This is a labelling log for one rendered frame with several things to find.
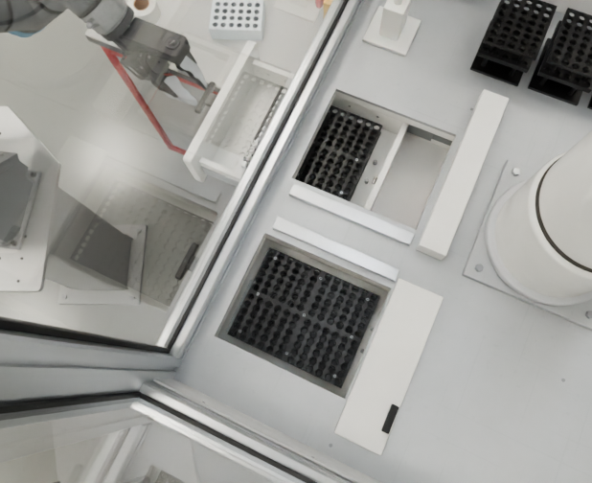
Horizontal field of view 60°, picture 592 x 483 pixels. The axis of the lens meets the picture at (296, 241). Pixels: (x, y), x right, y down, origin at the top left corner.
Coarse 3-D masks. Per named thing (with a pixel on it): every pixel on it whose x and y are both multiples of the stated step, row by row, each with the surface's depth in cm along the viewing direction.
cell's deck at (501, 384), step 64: (384, 0) 102; (448, 0) 102; (384, 64) 99; (448, 64) 98; (448, 128) 95; (512, 128) 94; (576, 128) 93; (320, 192) 93; (256, 256) 92; (320, 256) 90; (384, 256) 89; (448, 256) 89; (448, 320) 86; (512, 320) 85; (192, 384) 85; (256, 384) 85; (448, 384) 83; (512, 384) 83; (576, 384) 82; (320, 448) 82; (384, 448) 81; (448, 448) 81; (512, 448) 80; (576, 448) 80
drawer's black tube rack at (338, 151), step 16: (320, 128) 101; (336, 128) 101; (352, 128) 100; (368, 128) 101; (320, 144) 100; (336, 144) 100; (352, 144) 100; (368, 144) 103; (304, 160) 99; (320, 160) 102; (336, 160) 99; (352, 160) 99; (368, 160) 102; (304, 176) 98; (320, 176) 98; (336, 176) 98; (352, 176) 99; (336, 192) 98; (352, 192) 97
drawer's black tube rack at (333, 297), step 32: (288, 256) 94; (256, 288) 97; (288, 288) 93; (320, 288) 93; (352, 288) 92; (256, 320) 92; (288, 320) 91; (320, 320) 91; (352, 320) 94; (288, 352) 90; (320, 352) 90; (352, 352) 93
